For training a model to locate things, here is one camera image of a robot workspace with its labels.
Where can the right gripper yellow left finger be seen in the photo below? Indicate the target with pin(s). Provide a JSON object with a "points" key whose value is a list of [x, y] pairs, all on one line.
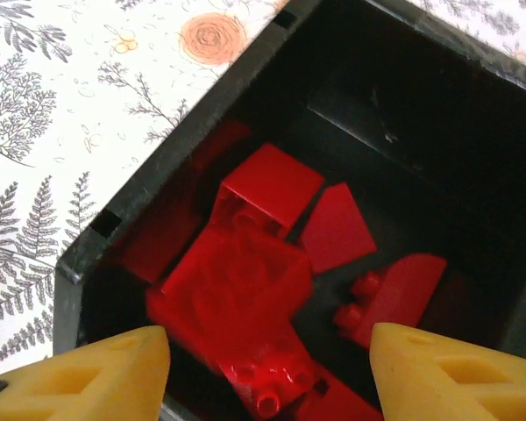
{"points": [[79, 386]]}

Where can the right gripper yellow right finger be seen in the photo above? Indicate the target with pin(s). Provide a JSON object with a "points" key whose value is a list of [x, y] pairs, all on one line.
{"points": [[456, 381]]}

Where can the red lego brick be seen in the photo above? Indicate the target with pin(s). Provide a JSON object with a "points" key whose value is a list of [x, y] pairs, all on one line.
{"points": [[399, 294], [236, 285], [346, 403], [272, 188], [337, 228], [267, 386], [153, 245]]}

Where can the floral patterned tablecloth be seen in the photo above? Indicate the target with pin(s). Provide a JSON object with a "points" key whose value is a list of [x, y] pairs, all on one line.
{"points": [[70, 131]]}

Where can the black plastic bin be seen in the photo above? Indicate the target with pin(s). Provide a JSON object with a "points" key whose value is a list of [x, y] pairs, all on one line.
{"points": [[421, 87]]}

